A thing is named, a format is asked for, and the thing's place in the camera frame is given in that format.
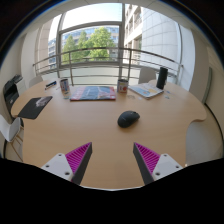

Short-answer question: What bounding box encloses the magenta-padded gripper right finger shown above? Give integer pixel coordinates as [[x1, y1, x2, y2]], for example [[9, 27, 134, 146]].
[[132, 142, 184, 186]]

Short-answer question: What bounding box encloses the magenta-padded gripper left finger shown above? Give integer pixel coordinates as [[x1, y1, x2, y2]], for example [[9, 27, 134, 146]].
[[40, 141, 93, 186]]

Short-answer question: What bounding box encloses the black computer mouse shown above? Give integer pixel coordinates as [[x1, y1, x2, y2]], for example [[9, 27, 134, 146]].
[[117, 110, 141, 129]]

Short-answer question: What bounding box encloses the black printed mouse pad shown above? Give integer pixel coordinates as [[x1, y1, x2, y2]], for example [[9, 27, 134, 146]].
[[17, 95, 54, 120]]

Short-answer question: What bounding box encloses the white shell chair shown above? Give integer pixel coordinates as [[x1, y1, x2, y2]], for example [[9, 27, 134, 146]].
[[0, 114, 25, 163], [27, 75, 44, 88], [137, 67, 157, 85]]

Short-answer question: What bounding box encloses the white illustrated booklet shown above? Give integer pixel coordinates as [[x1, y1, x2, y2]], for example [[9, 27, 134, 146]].
[[128, 82, 165, 100]]

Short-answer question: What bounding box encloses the red and blue magazine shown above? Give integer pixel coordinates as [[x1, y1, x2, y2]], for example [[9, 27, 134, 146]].
[[69, 85, 117, 102]]

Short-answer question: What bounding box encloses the black board eraser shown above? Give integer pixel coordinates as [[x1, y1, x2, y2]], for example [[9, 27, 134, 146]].
[[44, 80, 58, 88]]

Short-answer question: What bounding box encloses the black cylinder speaker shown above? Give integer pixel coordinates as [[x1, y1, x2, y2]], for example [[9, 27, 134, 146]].
[[155, 66, 169, 90]]

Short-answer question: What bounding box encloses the black and white office printer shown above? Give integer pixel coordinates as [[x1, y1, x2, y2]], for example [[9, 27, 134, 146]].
[[2, 74, 24, 114]]

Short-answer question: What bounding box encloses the white printed mug with plant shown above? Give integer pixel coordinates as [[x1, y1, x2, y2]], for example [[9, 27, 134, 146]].
[[116, 78, 130, 94]]

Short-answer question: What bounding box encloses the metal balcony railing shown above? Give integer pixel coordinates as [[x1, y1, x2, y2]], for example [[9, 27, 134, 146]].
[[32, 47, 184, 86]]

